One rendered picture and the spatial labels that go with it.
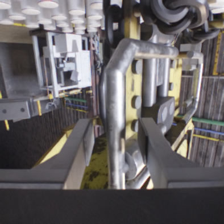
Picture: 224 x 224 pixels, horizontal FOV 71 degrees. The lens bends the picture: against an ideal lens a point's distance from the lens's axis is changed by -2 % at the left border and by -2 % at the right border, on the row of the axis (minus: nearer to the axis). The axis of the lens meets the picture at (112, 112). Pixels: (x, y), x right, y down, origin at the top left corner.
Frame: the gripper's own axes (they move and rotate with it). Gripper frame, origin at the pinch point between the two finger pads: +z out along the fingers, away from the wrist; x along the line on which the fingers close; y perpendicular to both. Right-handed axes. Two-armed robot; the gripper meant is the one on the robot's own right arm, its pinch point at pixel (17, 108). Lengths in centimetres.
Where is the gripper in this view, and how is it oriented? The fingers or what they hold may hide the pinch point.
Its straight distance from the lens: 27.1
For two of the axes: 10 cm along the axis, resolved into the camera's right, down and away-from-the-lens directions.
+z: 9.9, -0.7, 1.4
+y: -0.3, -9.5, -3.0
